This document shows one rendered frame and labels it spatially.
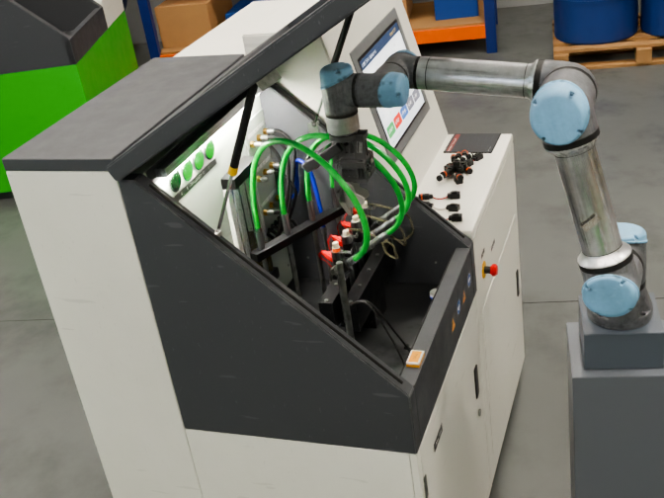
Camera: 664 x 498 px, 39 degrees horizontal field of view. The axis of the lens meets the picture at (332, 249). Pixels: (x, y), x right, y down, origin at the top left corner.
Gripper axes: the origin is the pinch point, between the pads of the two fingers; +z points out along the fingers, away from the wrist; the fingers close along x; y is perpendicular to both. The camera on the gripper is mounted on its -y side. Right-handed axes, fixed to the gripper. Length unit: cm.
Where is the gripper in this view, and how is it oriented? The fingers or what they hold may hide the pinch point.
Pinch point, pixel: (347, 209)
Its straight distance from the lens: 222.0
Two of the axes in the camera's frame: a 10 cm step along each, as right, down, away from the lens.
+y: 9.4, 0.3, -3.5
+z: 1.4, 8.8, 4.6
